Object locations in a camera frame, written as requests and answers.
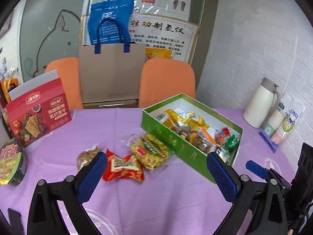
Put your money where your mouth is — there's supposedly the brown paper bag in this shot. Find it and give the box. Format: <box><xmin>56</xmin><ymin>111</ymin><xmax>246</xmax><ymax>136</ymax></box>
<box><xmin>78</xmin><ymin>43</ymin><xmax>147</xmax><ymax>109</ymax></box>

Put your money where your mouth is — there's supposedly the red candy packet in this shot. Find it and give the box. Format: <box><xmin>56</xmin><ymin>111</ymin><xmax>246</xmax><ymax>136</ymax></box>
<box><xmin>215</xmin><ymin>127</ymin><xmax>230</xmax><ymax>145</ymax></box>

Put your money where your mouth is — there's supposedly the red cracker box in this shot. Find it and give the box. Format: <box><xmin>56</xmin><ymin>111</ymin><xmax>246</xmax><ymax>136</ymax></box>
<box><xmin>6</xmin><ymin>70</ymin><xmax>72</xmax><ymax>147</ymax></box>

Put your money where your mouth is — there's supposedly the yellow snack packet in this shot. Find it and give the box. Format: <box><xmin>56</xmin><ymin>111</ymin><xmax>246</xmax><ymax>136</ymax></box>
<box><xmin>156</xmin><ymin>109</ymin><xmax>210</xmax><ymax>130</ymax></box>

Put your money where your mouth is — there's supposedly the yellow chips bag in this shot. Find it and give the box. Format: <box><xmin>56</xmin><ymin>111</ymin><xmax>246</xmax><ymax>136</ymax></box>
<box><xmin>128</xmin><ymin>133</ymin><xmax>174</xmax><ymax>171</ymax></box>

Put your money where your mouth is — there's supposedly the right orange chair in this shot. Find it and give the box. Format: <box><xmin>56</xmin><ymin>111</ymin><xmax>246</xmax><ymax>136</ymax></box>
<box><xmin>139</xmin><ymin>57</ymin><xmax>196</xmax><ymax>108</ymax></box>

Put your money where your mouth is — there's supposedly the green cardboard box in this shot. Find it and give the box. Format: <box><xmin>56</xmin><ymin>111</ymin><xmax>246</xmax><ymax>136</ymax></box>
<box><xmin>141</xmin><ymin>93</ymin><xmax>244</xmax><ymax>180</ymax></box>

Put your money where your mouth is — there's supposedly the instant noodle bowl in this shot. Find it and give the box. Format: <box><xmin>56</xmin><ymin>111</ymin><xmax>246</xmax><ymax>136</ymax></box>
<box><xmin>0</xmin><ymin>138</ymin><xmax>27</xmax><ymax>186</ymax></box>

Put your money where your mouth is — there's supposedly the white thermos jug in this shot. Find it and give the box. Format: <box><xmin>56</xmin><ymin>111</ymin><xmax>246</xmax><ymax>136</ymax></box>
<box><xmin>243</xmin><ymin>77</ymin><xmax>281</xmax><ymax>128</ymax></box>

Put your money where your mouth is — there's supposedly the blue tote bag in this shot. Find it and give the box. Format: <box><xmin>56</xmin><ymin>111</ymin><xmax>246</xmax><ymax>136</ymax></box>
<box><xmin>87</xmin><ymin>0</ymin><xmax>134</xmax><ymax>54</ymax></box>

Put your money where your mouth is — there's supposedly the orange chair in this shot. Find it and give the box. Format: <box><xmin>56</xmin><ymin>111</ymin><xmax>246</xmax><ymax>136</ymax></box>
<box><xmin>139</xmin><ymin>57</ymin><xmax>196</xmax><ymax>108</ymax></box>
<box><xmin>45</xmin><ymin>57</ymin><xmax>84</xmax><ymax>109</ymax></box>

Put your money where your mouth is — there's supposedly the mixed nuts packet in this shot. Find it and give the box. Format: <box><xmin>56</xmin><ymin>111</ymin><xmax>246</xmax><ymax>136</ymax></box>
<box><xmin>175</xmin><ymin>125</ymin><xmax>196</xmax><ymax>143</ymax></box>

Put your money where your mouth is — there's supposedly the paper cup stack package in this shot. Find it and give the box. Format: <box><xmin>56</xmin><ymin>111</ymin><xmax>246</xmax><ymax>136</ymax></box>
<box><xmin>258</xmin><ymin>92</ymin><xmax>306</xmax><ymax>153</ymax></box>

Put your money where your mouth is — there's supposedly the left orange chair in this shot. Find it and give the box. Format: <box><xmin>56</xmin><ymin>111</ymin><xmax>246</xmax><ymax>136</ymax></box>
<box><xmin>45</xmin><ymin>57</ymin><xmax>84</xmax><ymax>109</ymax></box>

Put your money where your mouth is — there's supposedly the red orange snack packet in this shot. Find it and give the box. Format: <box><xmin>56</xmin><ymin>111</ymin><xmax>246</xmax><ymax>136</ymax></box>
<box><xmin>102</xmin><ymin>149</ymin><xmax>144</xmax><ymax>182</ymax></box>

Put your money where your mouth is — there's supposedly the clear rice cracker packet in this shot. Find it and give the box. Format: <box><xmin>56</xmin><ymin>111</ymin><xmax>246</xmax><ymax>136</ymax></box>
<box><xmin>216</xmin><ymin>147</ymin><xmax>230</xmax><ymax>164</ymax></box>

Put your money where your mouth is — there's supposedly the purple tablecloth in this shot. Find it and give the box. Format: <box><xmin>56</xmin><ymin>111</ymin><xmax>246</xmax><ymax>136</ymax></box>
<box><xmin>0</xmin><ymin>107</ymin><xmax>297</xmax><ymax>235</ymax></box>

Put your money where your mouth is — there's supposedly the chinese text poster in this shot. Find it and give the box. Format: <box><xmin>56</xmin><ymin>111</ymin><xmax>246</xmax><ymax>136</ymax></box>
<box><xmin>80</xmin><ymin>14</ymin><xmax>201</xmax><ymax>64</ymax></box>

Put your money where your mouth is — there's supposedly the peanut packet pink label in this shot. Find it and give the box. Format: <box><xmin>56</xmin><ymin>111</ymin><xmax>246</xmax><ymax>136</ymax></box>
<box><xmin>76</xmin><ymin>144</ymin><xmax>99</xmax><ymax>171</ymax></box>

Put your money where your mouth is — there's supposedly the green candy packet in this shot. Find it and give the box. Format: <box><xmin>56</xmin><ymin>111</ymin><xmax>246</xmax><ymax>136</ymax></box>
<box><xmin>225</xmin><ymin>135</ymin><xmax>240</xmax><ymax>152</ymax></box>

